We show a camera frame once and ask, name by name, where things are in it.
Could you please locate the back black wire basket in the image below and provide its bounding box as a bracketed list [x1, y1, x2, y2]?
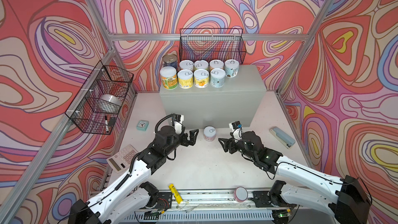
[178, 27, 247, 65]

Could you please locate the grey stapler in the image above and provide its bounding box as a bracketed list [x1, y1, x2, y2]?
[269, 127, 296, 149]

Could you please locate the white lid can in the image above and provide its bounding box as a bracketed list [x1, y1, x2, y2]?
[224, 59, 239, 78]
[210, 68, 226, 88]

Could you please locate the silver tape roll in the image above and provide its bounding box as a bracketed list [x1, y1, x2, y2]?
[98, 94, 122, 114]

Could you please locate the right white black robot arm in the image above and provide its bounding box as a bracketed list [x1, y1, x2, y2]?
[218, 129, 372, 224]

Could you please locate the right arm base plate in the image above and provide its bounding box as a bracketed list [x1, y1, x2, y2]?
[248, 191, 297, 208]

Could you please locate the pink label can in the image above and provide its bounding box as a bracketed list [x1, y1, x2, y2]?
[179, 60, 194, 72]

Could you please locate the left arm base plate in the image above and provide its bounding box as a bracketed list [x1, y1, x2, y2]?
[140, 191, 173, 212]

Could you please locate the dark blue tin can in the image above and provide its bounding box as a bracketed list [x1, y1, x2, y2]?
[162, 54, 178, 69]

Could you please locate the left black wire basket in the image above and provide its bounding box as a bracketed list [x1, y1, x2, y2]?
[65, 61, 134, 135]

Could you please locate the pink calculator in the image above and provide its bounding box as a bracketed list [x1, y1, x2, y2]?
[107, 145, 138, 173]

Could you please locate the yellow label can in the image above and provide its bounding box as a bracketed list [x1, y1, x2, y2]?
[193, 69, 209, 88]
[177, 69, 194, 89]

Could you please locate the grey metal cabinet box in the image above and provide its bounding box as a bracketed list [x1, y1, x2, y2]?
[160, 65, 267, 129]

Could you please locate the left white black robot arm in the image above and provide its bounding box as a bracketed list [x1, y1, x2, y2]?
[66, 114, 199, 224]

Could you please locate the pink tape roll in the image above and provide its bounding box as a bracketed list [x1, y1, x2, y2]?
[233, 187, 248, 203]

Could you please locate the black wire basket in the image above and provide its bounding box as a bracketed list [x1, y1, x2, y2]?
[178, 27, 247, 65]
[65, 61, 134, 135]

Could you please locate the yellow glue tube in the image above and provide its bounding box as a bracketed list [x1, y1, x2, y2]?
[169, 184, 183, 204]

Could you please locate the green yellow peach can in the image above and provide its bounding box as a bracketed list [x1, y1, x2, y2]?
[160, 66, 178, 90]

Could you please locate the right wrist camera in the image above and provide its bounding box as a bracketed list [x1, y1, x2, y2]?
[229, 121, 242, 131]

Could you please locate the green label can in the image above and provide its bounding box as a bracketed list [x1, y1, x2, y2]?
[194, 60, 209, 71]

